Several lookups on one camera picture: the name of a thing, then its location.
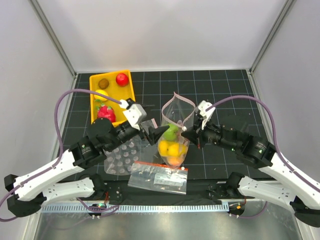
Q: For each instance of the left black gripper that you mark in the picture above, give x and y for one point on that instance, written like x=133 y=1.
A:
x=153 y=133

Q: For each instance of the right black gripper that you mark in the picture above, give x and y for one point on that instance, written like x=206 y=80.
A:
x=196 y=134

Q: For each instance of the yellow mango toy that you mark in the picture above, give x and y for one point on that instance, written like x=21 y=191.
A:
x=171 y=149

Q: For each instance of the pink polka dot zip bag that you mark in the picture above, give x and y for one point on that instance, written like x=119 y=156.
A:
x=178 y=111

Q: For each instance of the green lime toy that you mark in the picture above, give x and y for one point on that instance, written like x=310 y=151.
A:
x=171 y=134

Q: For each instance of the orange peach toy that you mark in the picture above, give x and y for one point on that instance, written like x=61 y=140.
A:
x=174 y=161

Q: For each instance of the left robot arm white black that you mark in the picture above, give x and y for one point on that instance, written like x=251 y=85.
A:
x=29 y=193

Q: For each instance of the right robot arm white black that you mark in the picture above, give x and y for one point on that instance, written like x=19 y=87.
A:
x=298 y=194

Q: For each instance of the clear bag pink zipper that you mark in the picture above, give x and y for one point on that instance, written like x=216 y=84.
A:
x=119 y=162

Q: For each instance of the clear bag orange zipper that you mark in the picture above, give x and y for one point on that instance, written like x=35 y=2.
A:
x=158 y=178

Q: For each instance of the red dragon fruit toy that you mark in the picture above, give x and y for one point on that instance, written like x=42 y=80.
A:
x=105 y=111

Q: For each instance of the yellow lemon toy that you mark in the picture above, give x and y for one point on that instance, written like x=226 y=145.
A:
x=99 y=97

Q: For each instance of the black grid cutting mat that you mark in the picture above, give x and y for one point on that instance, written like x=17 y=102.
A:
x=157 y=87

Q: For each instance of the red apple toy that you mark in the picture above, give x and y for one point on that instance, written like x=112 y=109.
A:
x=122 y=79

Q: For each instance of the brown kiwi toy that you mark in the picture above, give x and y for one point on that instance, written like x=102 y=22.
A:
x=103 y=83

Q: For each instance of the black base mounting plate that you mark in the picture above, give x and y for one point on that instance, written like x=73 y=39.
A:
x=198 y=193

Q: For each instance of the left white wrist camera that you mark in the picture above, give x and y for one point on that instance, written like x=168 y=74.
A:
x=133 y=112

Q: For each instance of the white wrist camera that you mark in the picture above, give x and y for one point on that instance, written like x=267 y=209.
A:
x=133 y=112
x=204 y=111

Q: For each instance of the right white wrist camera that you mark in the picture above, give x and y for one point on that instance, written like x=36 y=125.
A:
x=204 y=111

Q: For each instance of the slotted white cable duct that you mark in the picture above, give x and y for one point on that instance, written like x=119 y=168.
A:
x=79 y=208

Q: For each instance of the left aluminium frame post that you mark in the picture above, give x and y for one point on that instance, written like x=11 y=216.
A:
x=52 y=35

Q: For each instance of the aluminium frame post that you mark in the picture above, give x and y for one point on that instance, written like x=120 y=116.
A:
x=52 y=35
x=288 y=4

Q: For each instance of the right aluminium frame post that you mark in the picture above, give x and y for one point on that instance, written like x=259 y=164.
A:
x=288 y=4

